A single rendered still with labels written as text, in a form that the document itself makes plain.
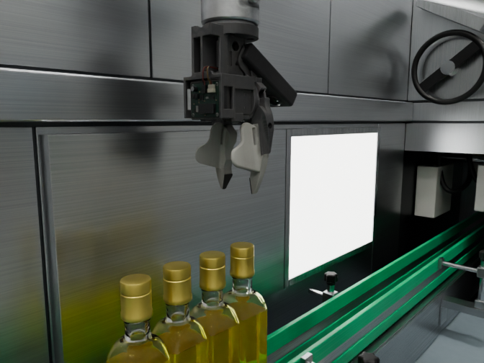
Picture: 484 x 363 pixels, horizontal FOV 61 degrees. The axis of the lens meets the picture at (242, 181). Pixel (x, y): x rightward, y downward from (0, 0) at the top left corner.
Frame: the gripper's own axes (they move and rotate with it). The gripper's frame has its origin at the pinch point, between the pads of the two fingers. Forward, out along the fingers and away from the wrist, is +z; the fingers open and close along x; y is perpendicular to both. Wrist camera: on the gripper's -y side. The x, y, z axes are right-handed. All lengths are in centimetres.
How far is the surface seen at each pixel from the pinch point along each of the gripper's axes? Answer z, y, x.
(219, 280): 12.2, 6.0, 1.7
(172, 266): 9.1, 12.2, 0.1
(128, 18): -22.7, 7.8, -14.9
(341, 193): 9, -49, -13
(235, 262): 11.2, 1.6, 0.3
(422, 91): -17, -89, -9
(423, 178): 12, -106, -13
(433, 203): 20, -106, -9
